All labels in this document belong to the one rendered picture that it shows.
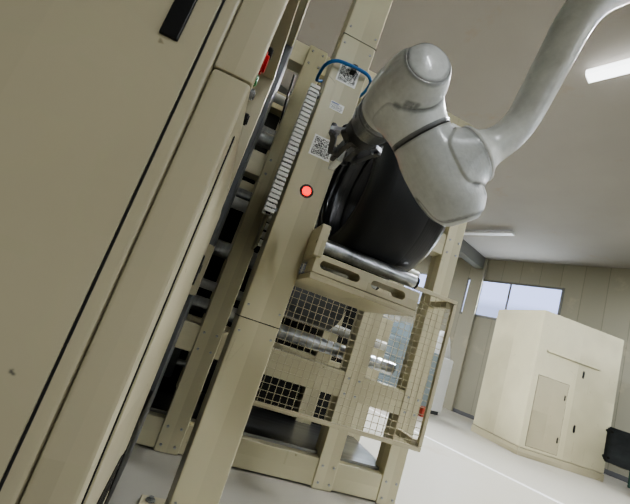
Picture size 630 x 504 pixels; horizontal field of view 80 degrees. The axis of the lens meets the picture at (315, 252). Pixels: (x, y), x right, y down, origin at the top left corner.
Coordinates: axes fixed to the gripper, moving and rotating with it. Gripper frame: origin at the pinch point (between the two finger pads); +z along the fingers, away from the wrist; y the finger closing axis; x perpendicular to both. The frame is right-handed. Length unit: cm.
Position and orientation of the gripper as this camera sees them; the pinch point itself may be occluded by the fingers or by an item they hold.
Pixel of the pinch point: (336, 160)
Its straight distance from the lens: 97.0
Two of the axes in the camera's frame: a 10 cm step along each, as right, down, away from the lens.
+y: -9.1, -3.6, -2.2
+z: -2.8, 1.1, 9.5
